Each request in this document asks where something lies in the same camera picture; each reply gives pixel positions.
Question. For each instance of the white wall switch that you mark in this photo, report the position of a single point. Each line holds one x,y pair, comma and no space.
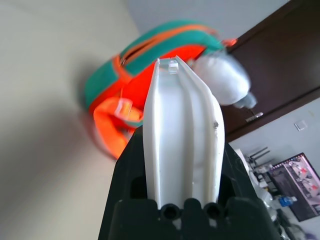
300,125

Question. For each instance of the orange and teal backpack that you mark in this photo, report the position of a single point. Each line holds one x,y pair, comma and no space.
135,75

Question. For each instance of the grey plush toy pendant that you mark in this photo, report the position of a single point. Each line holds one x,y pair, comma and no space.
225,80

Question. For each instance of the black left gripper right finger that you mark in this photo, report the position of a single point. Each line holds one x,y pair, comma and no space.
235,175

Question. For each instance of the dark brown door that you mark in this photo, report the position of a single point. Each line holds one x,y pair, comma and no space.
280,62

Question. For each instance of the white hard pencil case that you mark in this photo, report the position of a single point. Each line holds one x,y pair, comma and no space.
180,137

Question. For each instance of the blue label water bottle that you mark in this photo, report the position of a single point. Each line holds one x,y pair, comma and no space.
287,201

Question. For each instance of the black computer monitor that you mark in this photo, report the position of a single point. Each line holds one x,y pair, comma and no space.
297,182

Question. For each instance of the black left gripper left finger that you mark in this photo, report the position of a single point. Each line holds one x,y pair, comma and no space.
130,170

